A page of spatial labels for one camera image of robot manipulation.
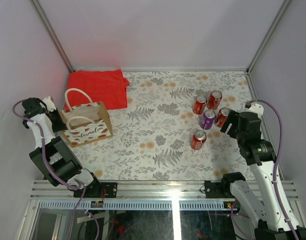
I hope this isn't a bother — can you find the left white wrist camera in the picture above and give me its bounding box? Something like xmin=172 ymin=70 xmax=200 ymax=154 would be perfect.
xmin=42 ymin=96 xmax=57 ymax=112

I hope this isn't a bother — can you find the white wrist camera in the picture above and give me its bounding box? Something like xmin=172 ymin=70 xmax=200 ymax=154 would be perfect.
xmin=42 ymin=96 xmax=57 ymax=112
xmin=245 ymin=101 xmax=264 ymax=118

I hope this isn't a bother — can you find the purple soda can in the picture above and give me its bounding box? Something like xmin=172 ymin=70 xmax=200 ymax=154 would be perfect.
xmin=199 ymin=109 xmax=217 ymax=130

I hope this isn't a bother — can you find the purple cable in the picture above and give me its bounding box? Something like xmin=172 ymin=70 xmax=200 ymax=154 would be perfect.
xmin=12 ymin=99 xmax=100 ymax=240
xmin=230 ymin=99 xmax=301 ymax=240

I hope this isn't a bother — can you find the red cola can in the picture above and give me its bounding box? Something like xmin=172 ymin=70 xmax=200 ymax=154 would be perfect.
xmin=207 ymin=90 xmax=222 ymax=110
xmin=215 ymin=107 xmax=230 ymax=128
xmin=193 ymin=95 xmax=207 ymax=115
xmin=191 ymin=130 xmax=207 ymax=150

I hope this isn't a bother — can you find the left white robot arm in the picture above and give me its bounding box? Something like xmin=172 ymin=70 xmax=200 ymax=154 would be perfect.
xmin=21 ymin=97 xmax=103 ymax=198

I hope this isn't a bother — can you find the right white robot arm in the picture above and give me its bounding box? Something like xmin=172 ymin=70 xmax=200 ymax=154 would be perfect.
xmin=220 ymin=110 xmax=306 ymax=240

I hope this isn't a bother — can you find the white slotted cable duct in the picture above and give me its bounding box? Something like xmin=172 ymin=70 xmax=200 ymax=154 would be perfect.
xmin=39 ymin=200 xmax=233 ymax=211

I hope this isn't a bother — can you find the floral patterned table mat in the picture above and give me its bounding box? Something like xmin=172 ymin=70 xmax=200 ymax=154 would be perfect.
xmin=72 ymin=71 xmax=254 ymax=181

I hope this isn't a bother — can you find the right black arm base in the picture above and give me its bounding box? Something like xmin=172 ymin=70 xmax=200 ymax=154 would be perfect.
xmin=204 ymin=180 xmax=234 ymax=199

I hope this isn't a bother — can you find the aluminium front rail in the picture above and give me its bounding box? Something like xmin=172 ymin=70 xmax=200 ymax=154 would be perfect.
xmin=30 ymin=179 xmax=300 ymax=201

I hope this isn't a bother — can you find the watermelon canvas tote bag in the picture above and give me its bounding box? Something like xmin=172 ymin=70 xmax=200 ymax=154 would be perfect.
xmin=60 ymin=88 xmax=113 ymax=148

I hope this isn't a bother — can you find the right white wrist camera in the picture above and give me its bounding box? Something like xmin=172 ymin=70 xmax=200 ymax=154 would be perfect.
xmin=245 ymin=101 xmax=264 ymax=118

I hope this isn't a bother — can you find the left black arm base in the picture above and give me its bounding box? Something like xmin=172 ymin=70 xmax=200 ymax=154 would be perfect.
xmin=83 ymin=181 xmax=118 ymax=199

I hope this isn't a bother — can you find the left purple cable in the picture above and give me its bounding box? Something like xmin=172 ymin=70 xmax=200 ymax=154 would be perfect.
xmin=12 ymin=99 xmax=100 ymax=240

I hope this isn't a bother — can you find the red folded cloth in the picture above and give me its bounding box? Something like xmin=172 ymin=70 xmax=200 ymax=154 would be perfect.
xmin=67 ymin=69 xmax=129 ymax=110

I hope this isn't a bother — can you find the red cola can front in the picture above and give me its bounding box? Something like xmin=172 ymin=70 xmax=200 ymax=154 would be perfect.
xmin=191 ymin=130 xmax=207 ymax=150

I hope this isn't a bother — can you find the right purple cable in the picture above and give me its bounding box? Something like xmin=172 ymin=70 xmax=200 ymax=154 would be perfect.
xmin=230 ymin=99 xmax=301 ymax=240

